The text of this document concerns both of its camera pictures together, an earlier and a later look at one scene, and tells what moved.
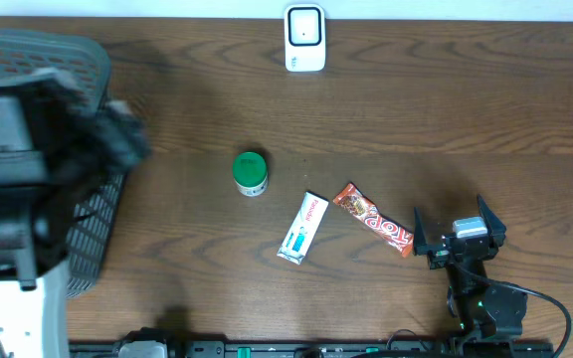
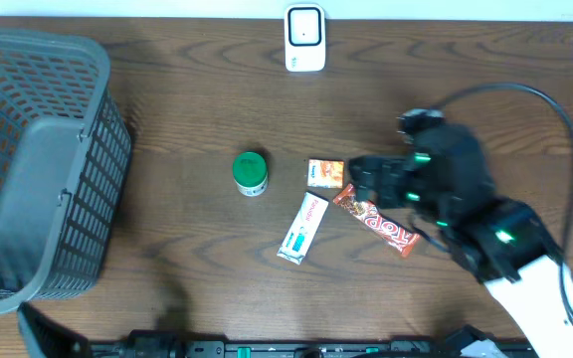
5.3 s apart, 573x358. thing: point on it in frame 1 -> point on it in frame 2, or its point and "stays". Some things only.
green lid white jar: [250, 173] stays
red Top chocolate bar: [358, 205] stays
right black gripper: [498, 226] -> [395, 167]
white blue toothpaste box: [303, 228] stays
